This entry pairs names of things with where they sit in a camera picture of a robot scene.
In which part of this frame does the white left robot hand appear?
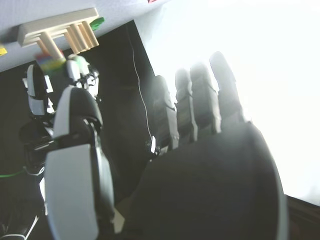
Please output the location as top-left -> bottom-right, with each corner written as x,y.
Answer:
43,51 -> 291,240

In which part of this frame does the multicoloured rainbow block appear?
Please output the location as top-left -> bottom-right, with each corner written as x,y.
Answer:
34,52 -> 67,74

